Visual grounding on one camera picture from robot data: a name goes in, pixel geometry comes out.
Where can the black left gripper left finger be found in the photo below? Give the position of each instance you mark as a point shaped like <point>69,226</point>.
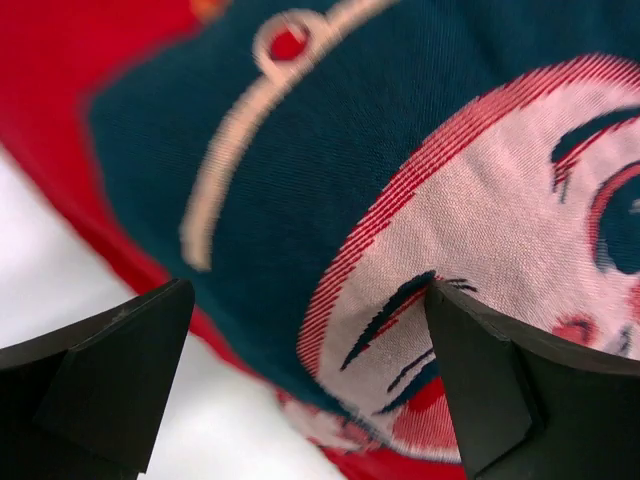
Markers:
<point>86,401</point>

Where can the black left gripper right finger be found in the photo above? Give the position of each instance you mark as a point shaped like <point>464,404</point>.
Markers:
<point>529,405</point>

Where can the red cartoon print pillowcase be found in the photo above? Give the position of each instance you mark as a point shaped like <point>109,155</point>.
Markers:
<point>312,166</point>

